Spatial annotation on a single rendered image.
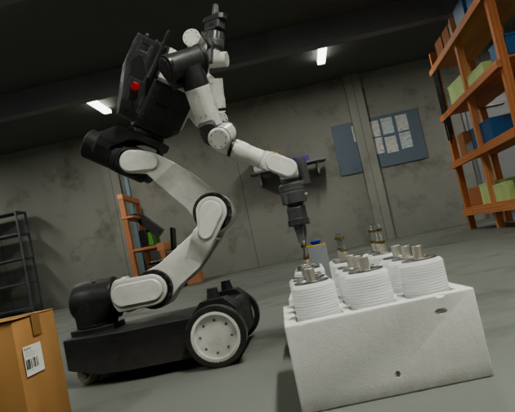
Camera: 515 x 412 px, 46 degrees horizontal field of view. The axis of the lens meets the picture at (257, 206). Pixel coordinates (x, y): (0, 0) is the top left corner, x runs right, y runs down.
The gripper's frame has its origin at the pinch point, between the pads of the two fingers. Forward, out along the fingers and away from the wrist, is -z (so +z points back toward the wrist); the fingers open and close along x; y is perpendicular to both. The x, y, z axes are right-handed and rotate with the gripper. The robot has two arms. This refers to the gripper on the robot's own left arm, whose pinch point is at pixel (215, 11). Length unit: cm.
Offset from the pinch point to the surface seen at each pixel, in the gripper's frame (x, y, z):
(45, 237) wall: -881, -443, -7
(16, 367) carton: 28, 93, 145
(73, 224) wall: -835, -472, -33
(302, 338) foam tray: 100, 72, 135
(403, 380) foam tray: 116, 59, 143
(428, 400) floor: 122, 61, 146
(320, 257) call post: 48, -11, 109
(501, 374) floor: 131, 47, 141
